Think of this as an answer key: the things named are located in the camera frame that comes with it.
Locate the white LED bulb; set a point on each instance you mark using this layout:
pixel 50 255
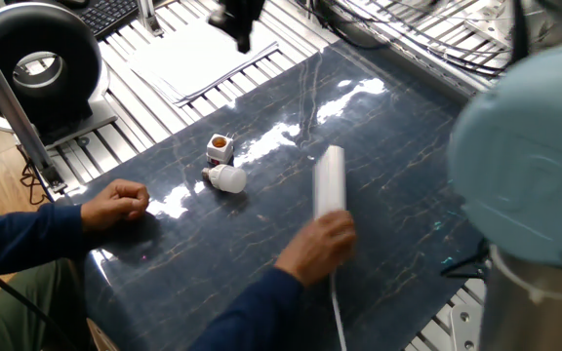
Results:
pixel 229 179

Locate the dark blue marble mat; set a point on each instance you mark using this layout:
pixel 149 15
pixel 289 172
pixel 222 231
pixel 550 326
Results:
pixel 383 146

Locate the white power strip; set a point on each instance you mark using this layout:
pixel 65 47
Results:
pixel 330 180

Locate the person's left hand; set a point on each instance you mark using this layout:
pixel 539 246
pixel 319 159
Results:
pixel 115 205

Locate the aluminium post with bracket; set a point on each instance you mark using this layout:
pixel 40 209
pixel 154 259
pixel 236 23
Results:
pixel 147 14

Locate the black keyboard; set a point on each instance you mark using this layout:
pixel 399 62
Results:
pixel 108 14

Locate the right forearm blue sleeve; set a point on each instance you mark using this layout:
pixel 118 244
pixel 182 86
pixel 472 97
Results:
pixel 252 317

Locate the left forearm blue sleeve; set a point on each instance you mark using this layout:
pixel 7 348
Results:
pixel 17 239

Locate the person's right hand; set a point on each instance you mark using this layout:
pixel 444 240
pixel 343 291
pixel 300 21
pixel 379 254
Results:
pixel 320 248

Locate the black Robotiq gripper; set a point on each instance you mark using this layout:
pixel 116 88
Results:
pixel 242 12

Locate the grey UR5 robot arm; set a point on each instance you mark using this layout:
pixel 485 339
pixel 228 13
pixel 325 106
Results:
pixel 520 156

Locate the white paper stack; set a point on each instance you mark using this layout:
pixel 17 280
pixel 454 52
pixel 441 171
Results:
pixel 198 58

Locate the aluminium profile post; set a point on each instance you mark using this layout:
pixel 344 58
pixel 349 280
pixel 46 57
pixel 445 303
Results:
pixel 8 107

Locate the aluminium corner bracket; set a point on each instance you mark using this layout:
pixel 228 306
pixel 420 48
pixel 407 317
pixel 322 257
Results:
pixel 464 326

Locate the white bulb holder adapter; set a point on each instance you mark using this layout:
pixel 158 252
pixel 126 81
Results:
pixel 220 152

